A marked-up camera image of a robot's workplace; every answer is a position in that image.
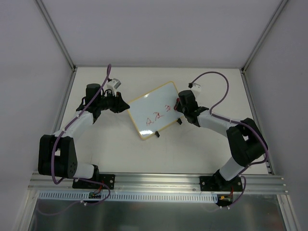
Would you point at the right aluminium frame post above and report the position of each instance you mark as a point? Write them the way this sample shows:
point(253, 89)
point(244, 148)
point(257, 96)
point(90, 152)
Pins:
point(269, 26)

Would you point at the red whiteboard eraser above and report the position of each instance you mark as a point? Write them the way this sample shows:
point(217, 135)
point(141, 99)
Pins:
point(177, 104)

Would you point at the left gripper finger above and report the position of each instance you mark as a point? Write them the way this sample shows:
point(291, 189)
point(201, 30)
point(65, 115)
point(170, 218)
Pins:
point(118, 96)
point(119, 106)

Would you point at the aluminium frame post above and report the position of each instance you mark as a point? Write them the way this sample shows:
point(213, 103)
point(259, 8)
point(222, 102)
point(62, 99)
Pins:
point(269, 26)
point(50, 24)

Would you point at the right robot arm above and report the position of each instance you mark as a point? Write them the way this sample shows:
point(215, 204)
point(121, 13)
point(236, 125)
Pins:
point(246, 142)

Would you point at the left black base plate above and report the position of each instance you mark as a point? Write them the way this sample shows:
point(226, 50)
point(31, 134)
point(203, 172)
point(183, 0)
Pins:
point(92, 184)

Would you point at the white slotted cable duct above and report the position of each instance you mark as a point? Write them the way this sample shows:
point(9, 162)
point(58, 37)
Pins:
point(130, 196)

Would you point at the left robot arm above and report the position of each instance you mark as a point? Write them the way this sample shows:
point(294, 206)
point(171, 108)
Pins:
point(57, 152)

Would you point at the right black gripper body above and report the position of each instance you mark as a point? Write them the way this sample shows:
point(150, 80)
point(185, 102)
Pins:
point(181, 106)

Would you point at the yellow framed whiteboard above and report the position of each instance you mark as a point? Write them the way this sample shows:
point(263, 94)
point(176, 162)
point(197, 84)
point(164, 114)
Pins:
point(154, 111)

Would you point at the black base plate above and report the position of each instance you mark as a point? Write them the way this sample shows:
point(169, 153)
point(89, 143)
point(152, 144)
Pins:
point(92, 184)
point(214, 184)

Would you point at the aluminium mounting rail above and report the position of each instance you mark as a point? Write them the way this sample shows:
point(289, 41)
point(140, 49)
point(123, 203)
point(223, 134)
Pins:
point(171, 183)

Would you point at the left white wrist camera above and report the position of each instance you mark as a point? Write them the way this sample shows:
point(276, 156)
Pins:
point(113, 85)

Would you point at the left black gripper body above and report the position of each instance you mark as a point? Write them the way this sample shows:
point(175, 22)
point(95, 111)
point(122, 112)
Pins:
point(114, 103)

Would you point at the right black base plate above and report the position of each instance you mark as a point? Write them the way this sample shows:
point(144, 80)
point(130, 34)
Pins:
point(214, 184)

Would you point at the left aluminium frame post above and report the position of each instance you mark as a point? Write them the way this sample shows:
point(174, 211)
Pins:
point(50, 24)

